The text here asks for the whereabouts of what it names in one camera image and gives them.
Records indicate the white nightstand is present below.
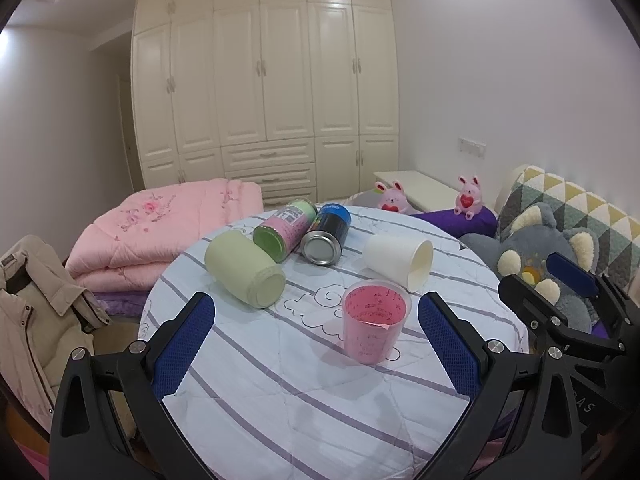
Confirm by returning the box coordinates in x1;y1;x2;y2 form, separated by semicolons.
373;170;461;213

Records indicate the beige jacket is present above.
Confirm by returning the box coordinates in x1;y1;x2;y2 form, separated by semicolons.
0;235;108;418

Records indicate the light green cup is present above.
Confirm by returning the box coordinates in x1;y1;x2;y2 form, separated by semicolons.
204;230;287;309

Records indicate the cream wardrobe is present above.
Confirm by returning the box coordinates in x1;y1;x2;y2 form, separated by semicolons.
131;0;401;208

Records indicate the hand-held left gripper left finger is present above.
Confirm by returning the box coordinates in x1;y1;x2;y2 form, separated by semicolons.
50;291;216;480

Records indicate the purple pillow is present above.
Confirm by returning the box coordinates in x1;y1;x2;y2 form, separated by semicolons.
410;205;498;238

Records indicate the pink folded quilt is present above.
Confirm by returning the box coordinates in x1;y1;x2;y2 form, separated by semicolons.
65;177;265;293

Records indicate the triangle patterned cushion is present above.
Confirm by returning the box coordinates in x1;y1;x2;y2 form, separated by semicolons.
495;164;640;291

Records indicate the pink translucent cup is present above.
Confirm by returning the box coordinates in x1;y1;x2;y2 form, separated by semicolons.
342;280;412;365

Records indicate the green and pink can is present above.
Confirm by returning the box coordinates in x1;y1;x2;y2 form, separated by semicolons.
252;199;319;264

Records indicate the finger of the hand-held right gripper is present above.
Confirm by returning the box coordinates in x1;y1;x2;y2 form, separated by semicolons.
497;273;572;349
546;252;629;347

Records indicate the purple blanket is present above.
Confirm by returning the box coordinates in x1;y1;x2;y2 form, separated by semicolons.
95;287;156;318

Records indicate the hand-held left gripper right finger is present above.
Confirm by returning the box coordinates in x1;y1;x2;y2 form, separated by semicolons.
417;293;584;480

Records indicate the grey plush toy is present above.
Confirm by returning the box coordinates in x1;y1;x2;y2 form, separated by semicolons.
459;202;608;333

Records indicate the blue and black can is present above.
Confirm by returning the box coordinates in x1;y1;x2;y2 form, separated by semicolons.
300;202;352;267

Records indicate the striped quilted tablecloth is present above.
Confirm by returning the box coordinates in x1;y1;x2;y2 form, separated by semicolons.
139;204;531;480

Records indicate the pink bunny plush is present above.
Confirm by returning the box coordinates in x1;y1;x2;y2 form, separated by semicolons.
454;175;485;219
375;180;412;215

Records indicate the white cup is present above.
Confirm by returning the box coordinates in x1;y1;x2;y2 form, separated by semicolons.
363;234;434;294

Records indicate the white wall socket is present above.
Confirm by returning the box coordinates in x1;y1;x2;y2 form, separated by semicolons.
457;136;487;157

